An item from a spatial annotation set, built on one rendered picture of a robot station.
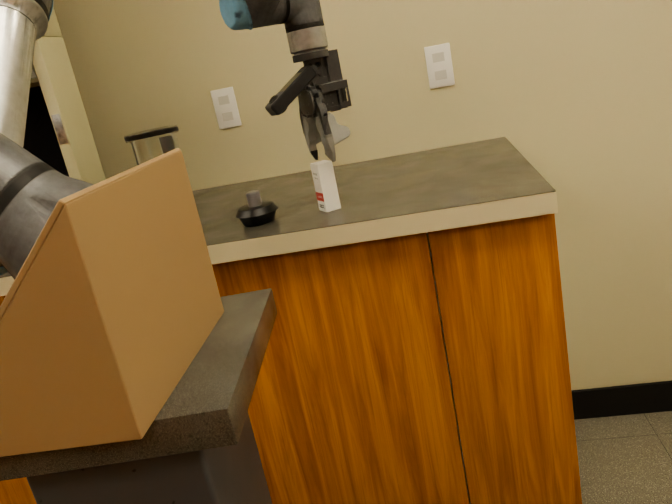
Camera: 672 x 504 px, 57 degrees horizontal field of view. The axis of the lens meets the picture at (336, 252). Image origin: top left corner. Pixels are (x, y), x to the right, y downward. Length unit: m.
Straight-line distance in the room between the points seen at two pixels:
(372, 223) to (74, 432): 0.69
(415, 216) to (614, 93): 0.92
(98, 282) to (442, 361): 0.85
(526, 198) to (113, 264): 0.76
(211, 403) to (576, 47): 1.49
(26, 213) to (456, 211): 0.71
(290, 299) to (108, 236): 0.71
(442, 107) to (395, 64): 0.18
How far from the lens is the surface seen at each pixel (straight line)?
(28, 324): 0.59
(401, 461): 1.40
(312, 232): 1.16
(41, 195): 0.72
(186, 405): 0.63
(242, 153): 1.92
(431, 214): 1.13
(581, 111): 1.89
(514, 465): 1.41
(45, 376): 0.60
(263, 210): 1.27
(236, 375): 0.65
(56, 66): 1.67
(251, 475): 0.88
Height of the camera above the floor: 1.22
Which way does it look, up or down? 16 degrees down
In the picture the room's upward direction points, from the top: 11 degrees counter-clockwise
